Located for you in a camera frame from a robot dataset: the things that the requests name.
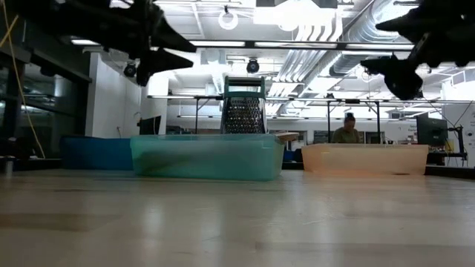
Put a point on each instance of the wooden cutting board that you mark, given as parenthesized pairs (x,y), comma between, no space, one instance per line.
(287,137)

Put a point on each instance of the black background workstation frame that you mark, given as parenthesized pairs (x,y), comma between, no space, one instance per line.
(329,122)

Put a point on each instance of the blue plastic bin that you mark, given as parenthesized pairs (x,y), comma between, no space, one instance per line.
(96,154)

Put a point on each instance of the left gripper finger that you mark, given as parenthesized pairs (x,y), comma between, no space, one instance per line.
(170,39)
(167,63)

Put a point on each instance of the person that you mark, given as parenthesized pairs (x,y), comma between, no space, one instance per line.
(347,135)

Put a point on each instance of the teal translucent plastic bin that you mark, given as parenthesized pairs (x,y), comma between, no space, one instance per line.
(208,159)

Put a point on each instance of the black ceiling camera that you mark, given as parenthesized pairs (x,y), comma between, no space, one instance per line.
(129,70)
(252,66)

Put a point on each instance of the steel box grater teal trim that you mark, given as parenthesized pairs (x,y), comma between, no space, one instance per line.
(243,115)

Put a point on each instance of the large black monitor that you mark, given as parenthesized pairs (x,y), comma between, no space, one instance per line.
(431,130)

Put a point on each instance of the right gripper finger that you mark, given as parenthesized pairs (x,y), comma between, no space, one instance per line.
(402,79)
(406,26)

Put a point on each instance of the small black monitor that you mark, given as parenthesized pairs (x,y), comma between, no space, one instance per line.
(150,128)

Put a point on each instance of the ceiling light bar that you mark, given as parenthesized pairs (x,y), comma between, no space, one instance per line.
(297,45)

